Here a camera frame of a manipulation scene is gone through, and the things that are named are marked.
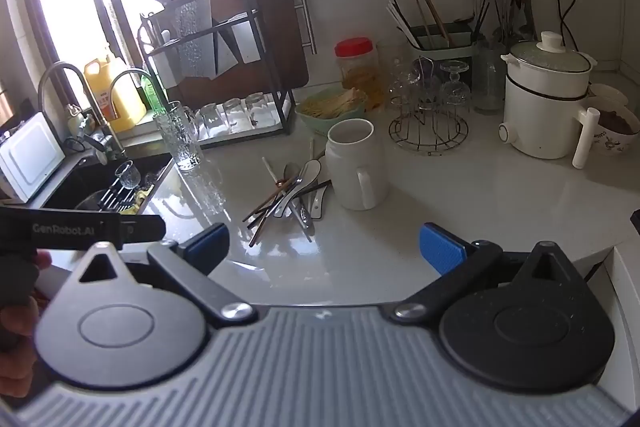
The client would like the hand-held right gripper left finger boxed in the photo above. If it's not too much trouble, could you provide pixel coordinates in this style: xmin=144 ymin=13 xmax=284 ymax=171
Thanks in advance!
xmin=75 ymin=223 xmax=258 ymax=330

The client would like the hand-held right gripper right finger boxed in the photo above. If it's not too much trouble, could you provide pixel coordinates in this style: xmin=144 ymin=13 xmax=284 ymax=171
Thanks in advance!
xmin=389 ymin=222 xmax=585 ymax=324

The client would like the black chopstick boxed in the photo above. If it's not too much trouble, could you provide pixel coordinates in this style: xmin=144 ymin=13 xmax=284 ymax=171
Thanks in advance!
xmin=295 ymin=202 xmax=313 ymax=243
xmin=242 ymin=179 xmax=333 ymax=224

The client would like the copper spoon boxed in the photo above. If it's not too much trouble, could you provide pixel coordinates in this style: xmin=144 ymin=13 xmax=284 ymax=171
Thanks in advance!
xmin=250 ymin=177 xmax=301 ymax=223

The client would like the steel spoon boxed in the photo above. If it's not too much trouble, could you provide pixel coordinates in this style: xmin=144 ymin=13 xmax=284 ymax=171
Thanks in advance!
xmin=283 ymin=163 xmax=316 ymax=230

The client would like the white ceramic spoon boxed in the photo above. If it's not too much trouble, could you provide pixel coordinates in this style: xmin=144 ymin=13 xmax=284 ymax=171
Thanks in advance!
xmin=272 ymin=159 xmax=323 ymax=218
xmin=300 ymin=179 xmax=333 ymax=218

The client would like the white ceramic jar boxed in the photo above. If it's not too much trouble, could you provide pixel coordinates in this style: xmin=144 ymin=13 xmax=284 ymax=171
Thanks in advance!
xmin=325 ymin=118 xmax=390 ymax=211

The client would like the person's left hand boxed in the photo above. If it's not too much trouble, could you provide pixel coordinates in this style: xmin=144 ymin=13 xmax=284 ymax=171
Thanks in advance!
xmin=0 ymin=253 xmax=52 ymax=400

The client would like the black sink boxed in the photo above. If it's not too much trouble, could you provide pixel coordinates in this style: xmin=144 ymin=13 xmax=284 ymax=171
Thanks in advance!
xmin=40 ymin=152 xmax=176 ymax=215

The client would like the small glass cup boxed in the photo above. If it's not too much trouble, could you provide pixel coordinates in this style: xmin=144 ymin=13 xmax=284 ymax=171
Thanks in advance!
xmin=115 ymin=160 xmax=142 ymax=190

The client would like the white plastic box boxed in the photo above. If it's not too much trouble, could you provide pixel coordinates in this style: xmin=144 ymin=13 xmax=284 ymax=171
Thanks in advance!
xmin=0 ymin=112 xmax=67 ymax=204

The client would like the tall textured glass mug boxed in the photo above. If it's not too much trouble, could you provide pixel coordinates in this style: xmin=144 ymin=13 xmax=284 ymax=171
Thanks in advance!
xmin=152 ymin=101 xmax=204 ymax=172

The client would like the white drip tray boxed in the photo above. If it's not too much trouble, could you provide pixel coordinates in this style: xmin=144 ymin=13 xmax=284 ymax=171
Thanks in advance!
xmin=192 ymin=99 xmax=283 ymax=142

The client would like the yellow oil bottle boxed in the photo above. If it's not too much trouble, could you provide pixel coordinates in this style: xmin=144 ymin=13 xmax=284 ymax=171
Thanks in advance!
xmin=83 ymin=49 xmax=148 ymax=132

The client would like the green bottle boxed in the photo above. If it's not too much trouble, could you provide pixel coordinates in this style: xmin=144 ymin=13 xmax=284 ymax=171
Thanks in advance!
xmin=141 ymin=74 xmax=163 ymax=112

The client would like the steel faucet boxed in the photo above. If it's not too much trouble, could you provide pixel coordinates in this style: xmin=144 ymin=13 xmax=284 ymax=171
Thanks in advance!
xmin=37 ymin=62 xmax=128 ymax=160

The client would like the green plastic basket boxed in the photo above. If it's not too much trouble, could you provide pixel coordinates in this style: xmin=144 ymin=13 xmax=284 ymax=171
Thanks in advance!
xmin=295 ymin=88 xmax=368 ymax=135

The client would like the glass goblet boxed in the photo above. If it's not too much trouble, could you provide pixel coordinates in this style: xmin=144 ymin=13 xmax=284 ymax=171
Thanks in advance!
xmin=387 ymin=57 xmax=426 ymax=112
xmin=437 ymin=59 xmax=472 ymax=118

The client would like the white electric cooker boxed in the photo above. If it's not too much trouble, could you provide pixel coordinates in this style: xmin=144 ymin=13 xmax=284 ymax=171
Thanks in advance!
xmin=498 ymin=31 xmax=601 ymax=170

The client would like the glass pitcher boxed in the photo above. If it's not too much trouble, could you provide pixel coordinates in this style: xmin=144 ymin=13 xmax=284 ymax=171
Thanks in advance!
xmin=472 ymin=38 xmax=508 ymax=115

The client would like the white plastic board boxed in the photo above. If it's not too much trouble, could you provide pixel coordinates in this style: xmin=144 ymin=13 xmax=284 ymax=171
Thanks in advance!
xmin=215 ymin=19 xmax=253 ymax=75
xmin=150 ymin=52 xmax=177 ymax=88

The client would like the bundle of thin wooden sticks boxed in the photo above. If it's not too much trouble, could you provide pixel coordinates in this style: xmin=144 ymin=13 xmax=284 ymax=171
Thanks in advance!
xmin=300 ymin=88 xmax=368 ymax=118

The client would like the black metal dish rack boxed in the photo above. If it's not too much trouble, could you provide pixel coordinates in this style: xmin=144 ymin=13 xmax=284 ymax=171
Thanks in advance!
xmin=139 ymin=0 xmax=297 ymax=142

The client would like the plastic jar with red lid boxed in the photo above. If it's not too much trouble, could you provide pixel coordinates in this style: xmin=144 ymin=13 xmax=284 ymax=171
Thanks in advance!
xmin=334 ymin=38 xmax=383 ymax=110

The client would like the green utensil holder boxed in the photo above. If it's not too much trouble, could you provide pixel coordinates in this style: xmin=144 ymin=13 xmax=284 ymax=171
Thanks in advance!
xmin=407 ymin=22 xmax=476 ymax=58

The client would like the pale ceramic bowl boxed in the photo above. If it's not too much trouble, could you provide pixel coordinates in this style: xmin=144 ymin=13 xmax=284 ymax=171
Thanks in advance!
xmin=585 ymin=84 xmax=640 ymax=158

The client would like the textured glass board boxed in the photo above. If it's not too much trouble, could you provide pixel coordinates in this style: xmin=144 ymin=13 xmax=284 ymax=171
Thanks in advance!
xmin=172 ymin=0 xmax=217 ymax=78

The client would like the brown wooden cutting board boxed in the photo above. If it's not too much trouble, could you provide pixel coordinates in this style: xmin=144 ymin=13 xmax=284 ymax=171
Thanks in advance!
xmin=172 ymin=0 xmax=317 ymax=95

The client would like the bunch of assorted chopsticks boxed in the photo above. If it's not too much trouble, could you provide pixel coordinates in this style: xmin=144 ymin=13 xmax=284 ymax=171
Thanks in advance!
xmin=386 ymin=0 xmax=491 ymax=50

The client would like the wire cup rack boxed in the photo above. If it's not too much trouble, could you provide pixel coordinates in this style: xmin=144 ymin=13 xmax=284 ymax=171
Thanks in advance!
xmin=389 ymin=57 xmax=471 ymax=154

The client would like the black power cable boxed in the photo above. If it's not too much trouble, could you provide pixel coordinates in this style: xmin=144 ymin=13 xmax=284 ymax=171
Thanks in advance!
xmin=551 ymin=0 xmax=585 ymax=38

